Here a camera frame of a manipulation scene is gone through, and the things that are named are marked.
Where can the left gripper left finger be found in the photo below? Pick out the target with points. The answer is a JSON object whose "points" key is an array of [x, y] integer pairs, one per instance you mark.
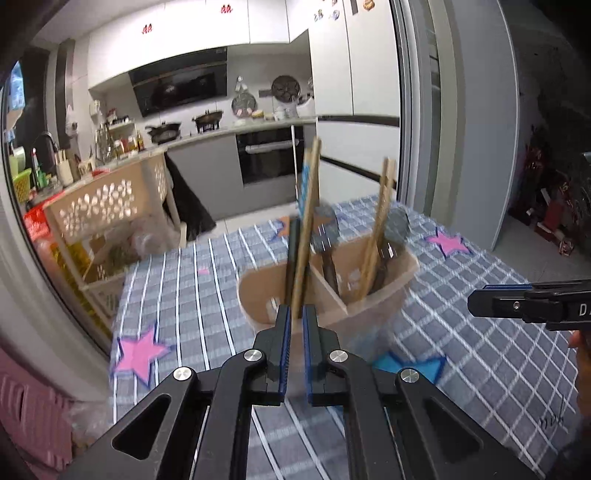
{"points": [[195, 425]]}

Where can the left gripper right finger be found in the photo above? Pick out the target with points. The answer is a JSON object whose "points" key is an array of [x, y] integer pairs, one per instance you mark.
{"points": [[399, 425]]}

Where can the blue translucent plastic spoon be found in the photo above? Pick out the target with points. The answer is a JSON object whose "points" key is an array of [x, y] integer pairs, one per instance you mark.
{"points": [[397, 228]]}

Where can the dark handle metal spoon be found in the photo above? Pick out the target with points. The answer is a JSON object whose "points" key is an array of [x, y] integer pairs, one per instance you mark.
{"points": [[294, 236]]}

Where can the blue patterned chopstick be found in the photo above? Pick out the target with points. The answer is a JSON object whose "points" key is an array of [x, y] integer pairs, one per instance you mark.
{"points": [[303, 188]]}

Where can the person right hand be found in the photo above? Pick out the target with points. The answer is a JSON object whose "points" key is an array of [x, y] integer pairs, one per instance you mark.
{"points": [[583, 380]]}

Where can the grey checkered tablecloth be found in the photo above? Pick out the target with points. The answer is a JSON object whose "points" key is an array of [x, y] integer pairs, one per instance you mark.
{"points": [[197, 306]]}

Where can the beige utensil holder caddy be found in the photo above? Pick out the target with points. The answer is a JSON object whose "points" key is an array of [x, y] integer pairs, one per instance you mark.
{"points": [[360, 324]]}

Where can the pink plastic stool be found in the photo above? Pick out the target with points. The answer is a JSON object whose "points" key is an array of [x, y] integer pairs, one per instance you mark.
{"points": [[34, 415]]}

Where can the black bag hanging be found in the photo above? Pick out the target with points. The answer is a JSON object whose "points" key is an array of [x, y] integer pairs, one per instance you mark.
{"points": [[189, 208]]}

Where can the cream flower-cutout storage cart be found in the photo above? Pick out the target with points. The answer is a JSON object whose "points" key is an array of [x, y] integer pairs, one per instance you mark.
{"points": [[104, 224]]}

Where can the black built-in oven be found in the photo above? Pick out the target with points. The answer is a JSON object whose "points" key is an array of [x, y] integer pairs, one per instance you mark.
{"points": [[270, 154]]}

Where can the black wok on stove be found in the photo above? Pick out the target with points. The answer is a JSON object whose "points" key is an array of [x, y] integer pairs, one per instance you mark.
{"points": [[163, 133]]}

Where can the black pot on stove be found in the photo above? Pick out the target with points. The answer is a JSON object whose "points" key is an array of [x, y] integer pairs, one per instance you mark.
{"points": [[209, 121]]}

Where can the white refrigerator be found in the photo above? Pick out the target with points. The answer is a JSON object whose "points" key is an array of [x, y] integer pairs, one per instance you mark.
{"points": [[357, 88]]}

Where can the black range hood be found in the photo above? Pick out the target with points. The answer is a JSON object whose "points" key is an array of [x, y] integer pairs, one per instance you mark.
{"points": [[180, 80]]}

